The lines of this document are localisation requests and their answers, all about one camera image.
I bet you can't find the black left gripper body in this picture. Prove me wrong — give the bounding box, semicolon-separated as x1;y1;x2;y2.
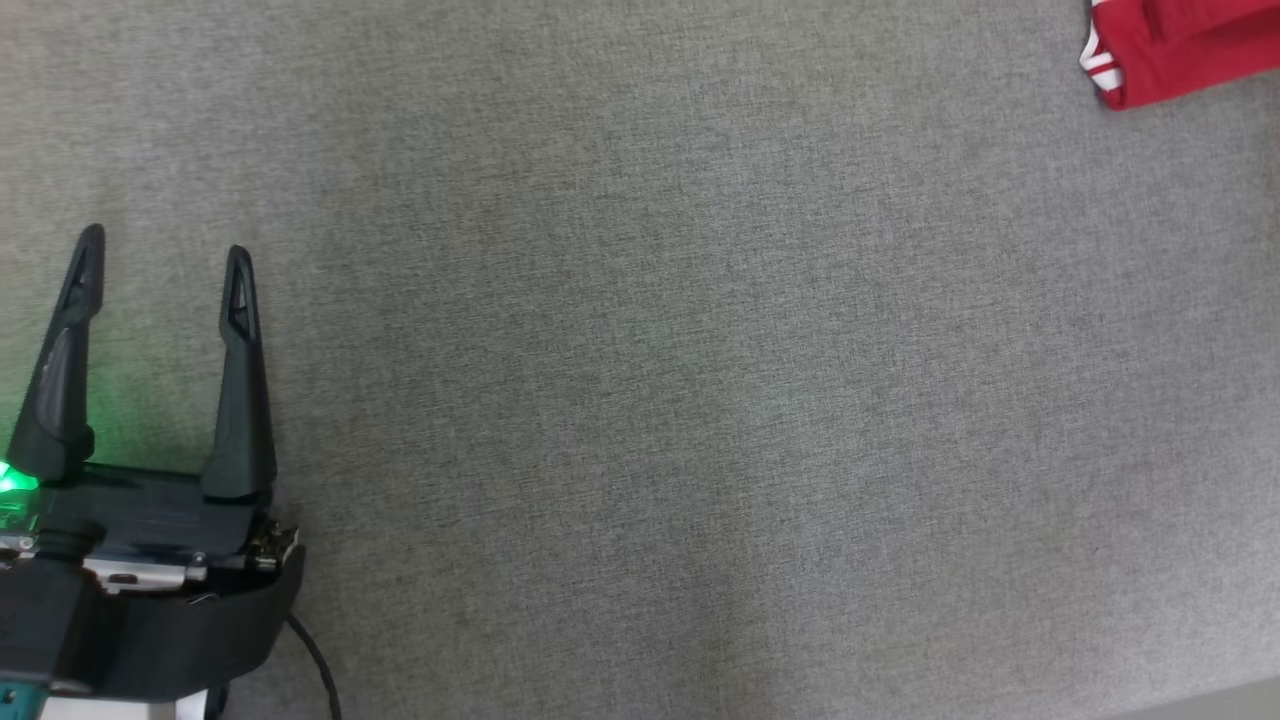
0;465;306;701

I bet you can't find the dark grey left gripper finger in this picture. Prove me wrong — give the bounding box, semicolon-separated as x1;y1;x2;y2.
202;245;279;502
7;223;106;484

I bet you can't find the red jersey with striped trim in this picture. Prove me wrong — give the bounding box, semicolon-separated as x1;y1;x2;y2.
1078;0;1280;112

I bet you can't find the grey fabric sofa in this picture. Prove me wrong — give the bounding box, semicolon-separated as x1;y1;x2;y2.
0;0;1280;720

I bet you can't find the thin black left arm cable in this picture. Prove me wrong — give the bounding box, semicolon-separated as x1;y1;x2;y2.
285;614;346;720

